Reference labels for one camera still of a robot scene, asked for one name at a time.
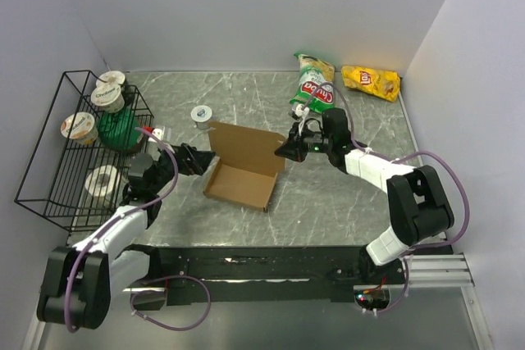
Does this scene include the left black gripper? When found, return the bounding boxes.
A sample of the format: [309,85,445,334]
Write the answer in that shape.
[149,141,215,193]

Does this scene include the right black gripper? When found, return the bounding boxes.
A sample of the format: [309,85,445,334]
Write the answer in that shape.
[274,121,332,163]

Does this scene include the brown cardboard box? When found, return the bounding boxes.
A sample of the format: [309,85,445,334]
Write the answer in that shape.
[203,121,285,212]

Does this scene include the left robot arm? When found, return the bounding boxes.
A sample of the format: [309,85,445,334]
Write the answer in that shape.
[36,143,215,333]

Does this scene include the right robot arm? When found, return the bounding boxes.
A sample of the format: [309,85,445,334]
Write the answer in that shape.
[275,108,454,284]

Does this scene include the small white yogurt cup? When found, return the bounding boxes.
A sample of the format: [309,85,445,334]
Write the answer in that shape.
[190,105,213,130]

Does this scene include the green Chuba snack bag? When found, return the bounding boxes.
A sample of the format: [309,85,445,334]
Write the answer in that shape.
[290,52,336,114]

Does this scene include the green bottle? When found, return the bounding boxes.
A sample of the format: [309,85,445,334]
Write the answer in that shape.
[97,107,143,152]

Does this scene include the white tape roll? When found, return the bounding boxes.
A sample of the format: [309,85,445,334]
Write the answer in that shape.
[84,165,126,207]

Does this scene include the Chobani yogurt cup middle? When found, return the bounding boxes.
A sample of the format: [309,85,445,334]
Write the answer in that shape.
[90,84,125,113]

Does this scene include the chobani yogurt cup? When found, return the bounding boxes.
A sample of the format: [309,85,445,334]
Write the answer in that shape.
[61,111,98,145]
[90,84,125,113]

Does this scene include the yellow Lays chips bag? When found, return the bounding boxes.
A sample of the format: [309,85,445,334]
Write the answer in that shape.
[340,66,401,102]

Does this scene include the Chobani yogurt cup front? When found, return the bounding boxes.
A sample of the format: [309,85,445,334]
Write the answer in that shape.
[61,111,98,145]

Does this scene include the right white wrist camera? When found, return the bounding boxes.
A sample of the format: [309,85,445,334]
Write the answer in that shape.
[289,102,310,120]

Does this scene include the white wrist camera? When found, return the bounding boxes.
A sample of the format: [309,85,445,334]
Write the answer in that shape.
[289,102,310,120]
[141,125,171,149]

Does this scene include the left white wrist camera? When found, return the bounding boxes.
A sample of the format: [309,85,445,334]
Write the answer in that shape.
[141,125,171,149]

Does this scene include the black wire rack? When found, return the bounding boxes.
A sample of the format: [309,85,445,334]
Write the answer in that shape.
[15,70,153,233]

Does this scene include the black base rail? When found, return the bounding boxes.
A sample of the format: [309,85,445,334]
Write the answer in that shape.
[122,243,473,306]

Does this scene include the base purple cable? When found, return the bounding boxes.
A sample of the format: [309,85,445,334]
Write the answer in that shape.
[130,275,212,331]

